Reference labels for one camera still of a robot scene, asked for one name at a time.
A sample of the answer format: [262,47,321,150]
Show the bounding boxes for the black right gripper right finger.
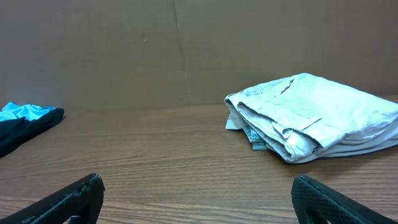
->
[291,175,397,224]

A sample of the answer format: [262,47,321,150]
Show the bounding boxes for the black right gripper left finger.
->
[1,174,105,224]

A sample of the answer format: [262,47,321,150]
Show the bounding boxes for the folded beige trousers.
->
[224,73,397,164]

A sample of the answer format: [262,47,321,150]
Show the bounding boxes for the light blue t-shirt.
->
[1,102,55,121]

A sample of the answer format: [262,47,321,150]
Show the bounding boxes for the folded grey jeans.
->
[243,126,267,151]

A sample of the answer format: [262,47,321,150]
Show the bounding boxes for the black garment under blue shirt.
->
[1,108,64,157]

